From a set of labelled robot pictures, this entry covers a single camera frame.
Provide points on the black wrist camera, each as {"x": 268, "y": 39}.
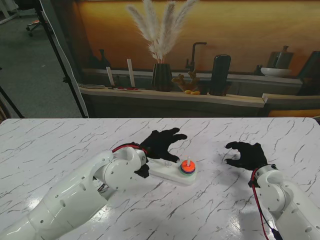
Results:
{"x": 251, "y": 183}
{"x": 142, "y": 171}

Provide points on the tall black cylinder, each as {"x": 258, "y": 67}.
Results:
{"x": 221, "y": 72}

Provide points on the yellow orange fruit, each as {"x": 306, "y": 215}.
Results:
{"x": 193, "y": 92}

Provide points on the tall white candle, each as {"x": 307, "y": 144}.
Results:
{"x": 130, "y": 72}

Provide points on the brown plush toy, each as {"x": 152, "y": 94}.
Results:
{"x": 191, "y": 82}

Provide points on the white three-rod Hanoi tower base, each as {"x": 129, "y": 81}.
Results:
{"x": 172, "y": 175}

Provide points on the dark teal box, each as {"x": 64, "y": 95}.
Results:
{"x": 310, "y": 75}

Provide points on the white-edged kitchen backdrop panel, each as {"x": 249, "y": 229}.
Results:
{"x": 62, "y": 37}

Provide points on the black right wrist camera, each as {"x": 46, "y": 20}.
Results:
{"x": 251, "y": 183}

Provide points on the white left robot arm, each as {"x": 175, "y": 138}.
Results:
{"x": 75, "y": 192}

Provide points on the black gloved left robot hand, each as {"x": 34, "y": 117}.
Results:
{"x": 160, "y": 146}

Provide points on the office chair with orange seat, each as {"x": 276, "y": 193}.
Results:
{"x": 33, "y": 25}

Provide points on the black ribbed vase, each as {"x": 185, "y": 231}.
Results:
{"x": 162, "y": 77}

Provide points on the wooden board with red pieces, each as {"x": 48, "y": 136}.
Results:
{"x": 125, "y": 89}

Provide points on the white bowl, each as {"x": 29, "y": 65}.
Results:
{"x": 275, "y": 72}

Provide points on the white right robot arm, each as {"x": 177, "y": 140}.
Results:
{"x": 280, "y": 195}

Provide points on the black kitchen faucet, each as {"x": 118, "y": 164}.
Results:
{"x": 193, "y": 55}

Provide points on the white pampas grass bunch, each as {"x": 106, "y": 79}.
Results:
{"x": 162, "y": 37}

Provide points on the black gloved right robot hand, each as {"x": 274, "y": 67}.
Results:
{"x": 251, "y": 156}

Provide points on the black tripod stand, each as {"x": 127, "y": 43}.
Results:
{"x": 64, "y": 79}
{"x": 11, "y": 102}

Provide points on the short white candle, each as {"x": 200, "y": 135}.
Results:
{"x": 110, "y": 76}

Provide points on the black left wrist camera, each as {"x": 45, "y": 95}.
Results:
{"x": 142, "y": 171}

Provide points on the small dark jar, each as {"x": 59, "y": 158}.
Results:
{"x": 258, "y": 70}

